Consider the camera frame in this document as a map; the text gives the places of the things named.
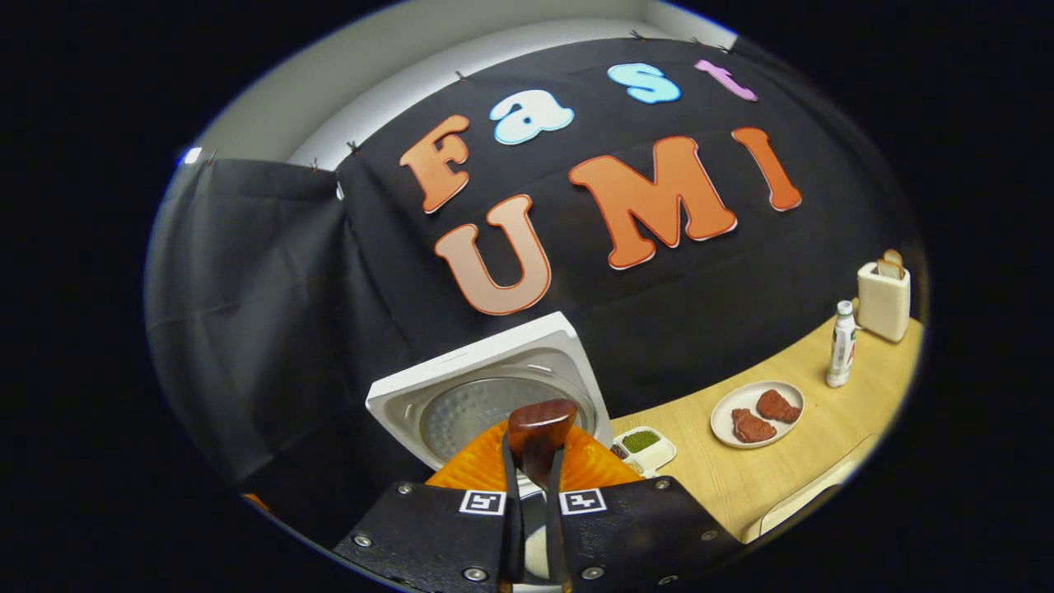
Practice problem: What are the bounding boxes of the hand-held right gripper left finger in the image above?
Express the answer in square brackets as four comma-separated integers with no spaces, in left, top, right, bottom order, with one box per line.
[333,422,525,590]

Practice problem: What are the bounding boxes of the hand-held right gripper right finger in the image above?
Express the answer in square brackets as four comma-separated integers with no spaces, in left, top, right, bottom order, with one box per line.
[545,424,742,592]

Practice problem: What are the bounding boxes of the brown wooden spoon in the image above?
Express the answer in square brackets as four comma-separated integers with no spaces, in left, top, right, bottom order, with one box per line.
[506,399,579,495]

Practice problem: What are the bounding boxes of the white rice cooker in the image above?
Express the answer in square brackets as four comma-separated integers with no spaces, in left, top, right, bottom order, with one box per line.
[365,311,614,581]

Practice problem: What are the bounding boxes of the white divided bean dish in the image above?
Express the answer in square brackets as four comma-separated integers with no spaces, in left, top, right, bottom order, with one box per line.
[609,426,678,479]

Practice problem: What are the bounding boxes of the cream round plate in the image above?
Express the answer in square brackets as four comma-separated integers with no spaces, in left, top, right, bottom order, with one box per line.
[710,381,805,450]

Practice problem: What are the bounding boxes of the brown meat piece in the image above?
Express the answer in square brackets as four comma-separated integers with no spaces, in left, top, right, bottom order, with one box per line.
[756,389,801,424]
[731,409,777,444]

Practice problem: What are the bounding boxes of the white drink bottle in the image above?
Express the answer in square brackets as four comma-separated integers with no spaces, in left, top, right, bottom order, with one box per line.
[826,301,857,389]

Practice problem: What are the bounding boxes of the white toaster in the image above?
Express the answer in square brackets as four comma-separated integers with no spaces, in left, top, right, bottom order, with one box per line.
[856,262,912,343]

